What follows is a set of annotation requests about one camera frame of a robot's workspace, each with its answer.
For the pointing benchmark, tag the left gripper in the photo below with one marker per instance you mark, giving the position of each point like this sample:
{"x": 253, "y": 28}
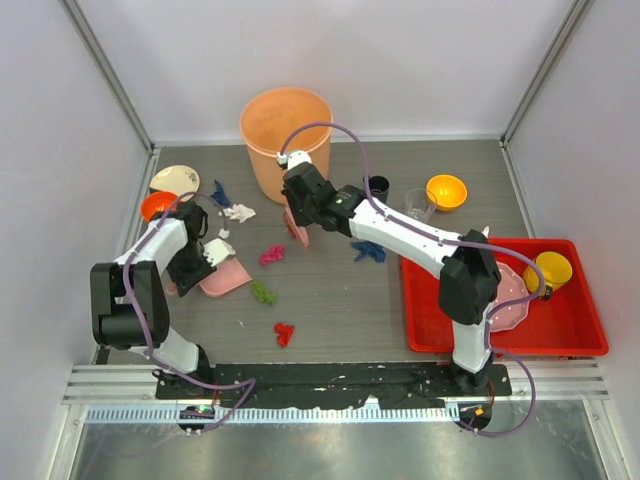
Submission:
{"x": 186, "y": 280}

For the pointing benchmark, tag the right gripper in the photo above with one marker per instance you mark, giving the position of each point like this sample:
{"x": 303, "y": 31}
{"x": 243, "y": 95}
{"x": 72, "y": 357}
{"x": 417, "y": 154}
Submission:
{"x": 298, "y": 218}

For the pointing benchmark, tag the pink hand brush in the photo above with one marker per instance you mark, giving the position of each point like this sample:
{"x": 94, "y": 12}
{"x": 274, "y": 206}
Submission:
{"x": 301, "y": 232}

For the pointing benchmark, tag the pink dustpan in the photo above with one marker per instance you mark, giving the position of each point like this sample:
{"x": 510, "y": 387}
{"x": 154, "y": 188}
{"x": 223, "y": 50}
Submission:
{"x": 228, "y": 276}

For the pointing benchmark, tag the magenta paper scrap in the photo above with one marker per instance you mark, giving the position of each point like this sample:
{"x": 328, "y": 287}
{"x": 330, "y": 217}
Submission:
{"x": 272, "y": 254}

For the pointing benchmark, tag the orange bowl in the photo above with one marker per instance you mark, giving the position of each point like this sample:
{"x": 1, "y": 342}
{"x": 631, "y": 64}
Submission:
{"x": 157, "y": 202}

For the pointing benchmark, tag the green paper scrap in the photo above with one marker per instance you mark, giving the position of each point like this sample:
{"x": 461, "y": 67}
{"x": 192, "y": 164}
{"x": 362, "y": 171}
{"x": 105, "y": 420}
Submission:
{"x": 262, "y": 294}

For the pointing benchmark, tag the cream plate with black patch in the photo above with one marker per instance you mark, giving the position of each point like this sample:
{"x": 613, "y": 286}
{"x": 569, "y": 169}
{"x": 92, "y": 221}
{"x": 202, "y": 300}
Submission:
{"x": 177, "y": 179}

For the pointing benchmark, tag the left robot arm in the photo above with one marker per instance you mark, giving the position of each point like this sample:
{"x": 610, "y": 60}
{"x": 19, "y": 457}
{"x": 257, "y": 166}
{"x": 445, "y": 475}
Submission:
{"x": 128, "y": 303}

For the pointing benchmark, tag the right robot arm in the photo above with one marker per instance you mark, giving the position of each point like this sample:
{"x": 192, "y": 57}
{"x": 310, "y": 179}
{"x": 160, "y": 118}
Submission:
{"x": 466, "y": 270}

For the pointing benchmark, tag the red paper scrap centre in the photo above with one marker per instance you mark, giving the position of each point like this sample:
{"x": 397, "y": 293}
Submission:
{"x": 291, "y": 231}

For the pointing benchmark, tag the red paper scrap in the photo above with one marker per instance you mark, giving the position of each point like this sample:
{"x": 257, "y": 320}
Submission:
{"x": 284, "y": 333}
{"x": 291, "y": 231}

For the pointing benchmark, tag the dark blue mug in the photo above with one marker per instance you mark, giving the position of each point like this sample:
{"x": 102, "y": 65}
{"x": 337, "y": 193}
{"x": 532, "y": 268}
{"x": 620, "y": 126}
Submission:
{"x": 379, "y": 187}

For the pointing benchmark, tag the white paper scrap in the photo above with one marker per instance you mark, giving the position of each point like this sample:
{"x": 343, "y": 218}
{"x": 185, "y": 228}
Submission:
{"x": 238, "y": 212}

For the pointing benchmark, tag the blue paper scrap back left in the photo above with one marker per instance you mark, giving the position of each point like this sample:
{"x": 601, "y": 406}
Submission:
{"x": 219, "y": 195}

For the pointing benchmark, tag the blue paper scrap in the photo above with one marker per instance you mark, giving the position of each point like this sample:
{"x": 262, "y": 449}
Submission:
{"x": 369, "y": 249}
{"x": 219, "y": 195}

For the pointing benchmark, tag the orange plastic waste bin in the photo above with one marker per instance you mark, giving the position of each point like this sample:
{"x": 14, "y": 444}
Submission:
{"x": 266, "y": 123}

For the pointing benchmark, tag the blue paper scrap right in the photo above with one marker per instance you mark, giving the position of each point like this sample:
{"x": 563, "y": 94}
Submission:
{"x": 369, "y": 249}

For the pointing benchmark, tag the clear drinking glass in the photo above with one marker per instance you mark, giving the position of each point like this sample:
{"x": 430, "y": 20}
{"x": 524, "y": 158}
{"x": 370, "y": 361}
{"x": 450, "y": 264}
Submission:
{"x": 420, "y": 204}

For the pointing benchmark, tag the red paper scrap front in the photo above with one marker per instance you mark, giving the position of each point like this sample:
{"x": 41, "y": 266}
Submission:
{"x": 284, "y": 333}

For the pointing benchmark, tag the yellow-orange bowl back right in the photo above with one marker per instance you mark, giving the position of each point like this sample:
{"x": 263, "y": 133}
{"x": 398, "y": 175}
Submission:
{"x": 450, "y": 191}

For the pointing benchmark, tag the pink dotted plate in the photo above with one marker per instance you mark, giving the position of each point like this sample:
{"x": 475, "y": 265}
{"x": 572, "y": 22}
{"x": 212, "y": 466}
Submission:
{"x": 511, "y": 287}

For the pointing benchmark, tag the yellow cup in tray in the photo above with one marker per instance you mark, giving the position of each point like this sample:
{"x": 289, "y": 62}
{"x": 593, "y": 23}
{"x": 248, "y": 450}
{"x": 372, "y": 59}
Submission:
{"x": 556, "y": 270}

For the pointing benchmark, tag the red plastic tray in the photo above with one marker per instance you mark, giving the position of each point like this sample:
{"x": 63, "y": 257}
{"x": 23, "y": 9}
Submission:
{"x": 567, "y": 324}

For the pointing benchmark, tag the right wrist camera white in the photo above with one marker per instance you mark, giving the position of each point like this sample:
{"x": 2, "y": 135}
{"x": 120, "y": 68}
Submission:
{"x": 290, "y": 160}

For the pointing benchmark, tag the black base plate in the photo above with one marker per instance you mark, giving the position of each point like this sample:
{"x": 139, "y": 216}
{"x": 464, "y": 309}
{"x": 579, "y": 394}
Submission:
{"x": 333, "y": 386}

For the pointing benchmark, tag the front aluminium rail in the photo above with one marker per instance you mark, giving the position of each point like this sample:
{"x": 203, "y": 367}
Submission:
{"x": 546, "y": 379}

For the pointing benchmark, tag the slotted cable duct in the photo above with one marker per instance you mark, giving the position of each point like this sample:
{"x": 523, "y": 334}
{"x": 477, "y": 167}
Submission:
{"x": 187, "y": 414}

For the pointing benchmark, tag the left aluminium frame post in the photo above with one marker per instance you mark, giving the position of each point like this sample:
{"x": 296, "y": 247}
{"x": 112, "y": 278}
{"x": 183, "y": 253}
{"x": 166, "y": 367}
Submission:
{"x": 88, "y": 37}

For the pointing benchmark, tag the aluminium frame post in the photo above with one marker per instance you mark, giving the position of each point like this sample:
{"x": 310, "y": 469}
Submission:
{"x": 88, "y": 37}
{"x": 571, "y": 21}

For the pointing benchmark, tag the right aluminium frame post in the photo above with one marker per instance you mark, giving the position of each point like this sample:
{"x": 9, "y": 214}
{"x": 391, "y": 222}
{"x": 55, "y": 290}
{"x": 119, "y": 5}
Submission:
{"x": 571, "y": 21}

